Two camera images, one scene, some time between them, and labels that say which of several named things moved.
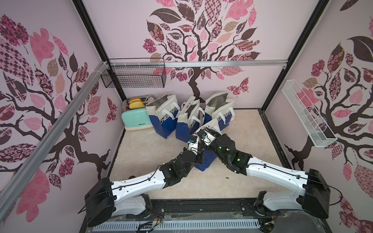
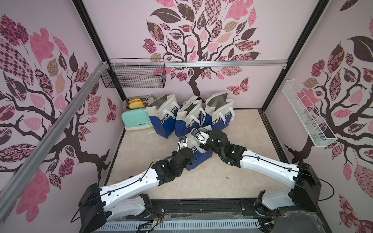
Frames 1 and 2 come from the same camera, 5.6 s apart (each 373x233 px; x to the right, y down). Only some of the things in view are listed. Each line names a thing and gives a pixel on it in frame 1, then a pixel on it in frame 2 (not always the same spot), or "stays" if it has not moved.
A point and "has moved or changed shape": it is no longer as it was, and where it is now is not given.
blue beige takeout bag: [163, 112] stays
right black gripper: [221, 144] stays
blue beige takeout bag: [213, 124] has moved or changed shape
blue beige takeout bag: [189, 118] stays
